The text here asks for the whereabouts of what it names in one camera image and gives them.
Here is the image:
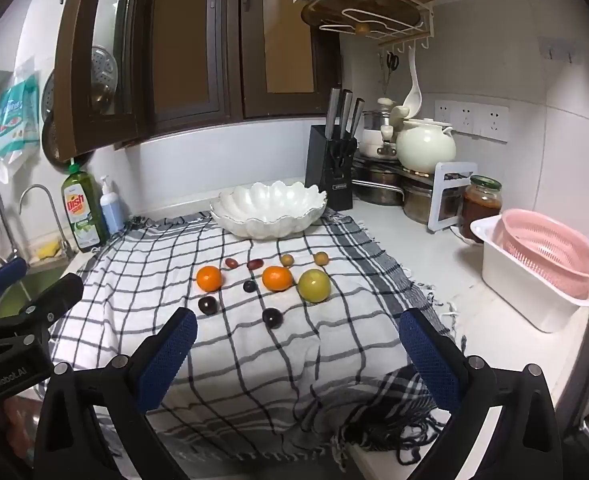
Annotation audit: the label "white wall outlet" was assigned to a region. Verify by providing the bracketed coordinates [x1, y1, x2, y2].
[435, 100, 458, 128]
[455, 102, 483, 135]
[481, 105, 510, 142]

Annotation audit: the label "glass jar of sauce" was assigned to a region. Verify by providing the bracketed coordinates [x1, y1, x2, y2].
[459, 175, 504, 243]

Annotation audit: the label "cream ceramic pot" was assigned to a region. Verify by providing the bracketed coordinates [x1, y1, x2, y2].
[396, 117, 458, 175]

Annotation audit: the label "black knife block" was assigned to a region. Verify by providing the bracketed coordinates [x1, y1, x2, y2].
[305, 125, 359, 211]

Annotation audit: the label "black and white checkered cloth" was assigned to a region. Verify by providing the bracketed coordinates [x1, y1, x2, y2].
[39, 208, 468, 466]

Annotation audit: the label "kitchen sink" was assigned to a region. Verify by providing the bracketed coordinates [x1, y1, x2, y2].
[0, 265, 78, 321]

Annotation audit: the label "round wooden cutting board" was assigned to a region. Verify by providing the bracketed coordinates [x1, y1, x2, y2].
[302, 0, 423, 36]

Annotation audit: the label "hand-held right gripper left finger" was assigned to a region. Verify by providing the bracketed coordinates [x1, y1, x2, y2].
[33, 307, 198, 480]

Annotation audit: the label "hanging black scissors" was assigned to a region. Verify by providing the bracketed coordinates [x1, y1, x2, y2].
[385, 50, 401, 91]

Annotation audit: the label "white plastic basin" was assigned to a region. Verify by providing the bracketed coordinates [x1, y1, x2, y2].
[469, 212, 589, 333]

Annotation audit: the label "green dish soap bottle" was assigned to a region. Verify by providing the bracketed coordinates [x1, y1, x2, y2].
[61, 159, 109, 254]

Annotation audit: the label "green plum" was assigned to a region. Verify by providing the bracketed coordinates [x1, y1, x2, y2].
[297, 269, 332, 304]

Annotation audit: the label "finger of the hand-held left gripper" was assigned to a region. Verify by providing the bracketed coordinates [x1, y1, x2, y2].
[0, 272, 84, 347]
[0, 257, 29, 307]

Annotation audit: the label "blue pump bottle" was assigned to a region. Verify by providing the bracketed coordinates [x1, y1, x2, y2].
[98, 175, 125, 235]

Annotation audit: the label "perforated steel steamer plate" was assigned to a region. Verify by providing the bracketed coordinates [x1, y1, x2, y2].
[90, 45, 120, 116]

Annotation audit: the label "curved steel faucet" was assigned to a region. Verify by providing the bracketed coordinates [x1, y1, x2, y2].
[18, 184, 75, 261]

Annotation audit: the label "brown glass cabinet door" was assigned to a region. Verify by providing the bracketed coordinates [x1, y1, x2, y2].
[54, 0, 150, 161]

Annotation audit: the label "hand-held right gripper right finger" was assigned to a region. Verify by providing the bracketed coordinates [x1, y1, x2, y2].
[399, 307, 558, 480]

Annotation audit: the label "orange mandarin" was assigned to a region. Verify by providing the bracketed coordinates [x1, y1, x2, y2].
[196, 266, 224, 293]
[262, 265, 294, 293]

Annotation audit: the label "steel cooking pot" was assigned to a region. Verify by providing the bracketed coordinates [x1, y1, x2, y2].
[402, 180, 438, 225]
[352, 160, 405, 207]

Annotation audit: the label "white scalloped bowl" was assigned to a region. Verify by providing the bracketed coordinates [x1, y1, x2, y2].
[209, 181, 328, 239]

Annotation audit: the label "steel handled knife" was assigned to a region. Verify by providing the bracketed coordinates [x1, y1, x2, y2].
[325, 87, 343, 140]
[339, 90, 354, 140]
[349, 97, 366, 140]

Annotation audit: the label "pink plastic colander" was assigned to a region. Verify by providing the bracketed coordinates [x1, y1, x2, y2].
[495, 208, 589, 301]

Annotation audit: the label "dark round strainer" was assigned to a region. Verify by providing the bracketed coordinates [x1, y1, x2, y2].
[39, 67, 95, 168]

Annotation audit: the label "steel pots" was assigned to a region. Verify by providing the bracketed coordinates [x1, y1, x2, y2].
[352, 157, 479, 233]

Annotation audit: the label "white ladle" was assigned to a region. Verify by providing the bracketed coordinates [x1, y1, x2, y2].
[392, 47, 425, 121]

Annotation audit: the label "hanging blue printed bag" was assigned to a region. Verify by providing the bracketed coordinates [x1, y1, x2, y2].
[0, 72, 41, 183]

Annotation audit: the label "brown panel cabinet door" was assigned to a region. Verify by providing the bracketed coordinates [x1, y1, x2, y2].
[227, 0, 343, 121]
[144, 0, 235, 136]

